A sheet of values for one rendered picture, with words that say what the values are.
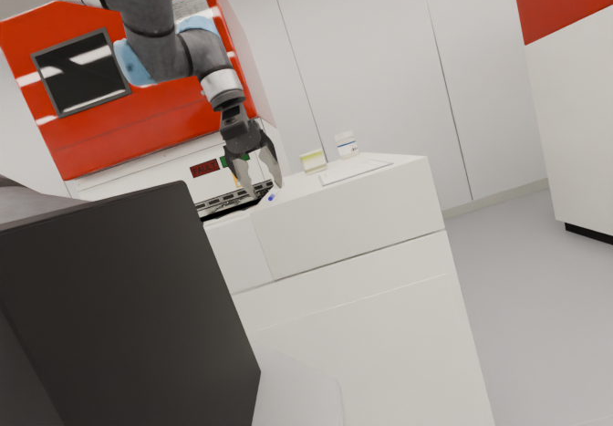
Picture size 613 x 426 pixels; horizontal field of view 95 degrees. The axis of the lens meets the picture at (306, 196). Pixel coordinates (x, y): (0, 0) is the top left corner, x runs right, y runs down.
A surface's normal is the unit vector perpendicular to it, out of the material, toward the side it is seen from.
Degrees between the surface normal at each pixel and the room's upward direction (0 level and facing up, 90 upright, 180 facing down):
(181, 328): 90
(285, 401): 0
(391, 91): 90
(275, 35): 90
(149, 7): 152
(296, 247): 90
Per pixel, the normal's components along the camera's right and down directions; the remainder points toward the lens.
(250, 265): 0.00, 0.17
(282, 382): -0.31, -0.94
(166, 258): 0.95, -0.31
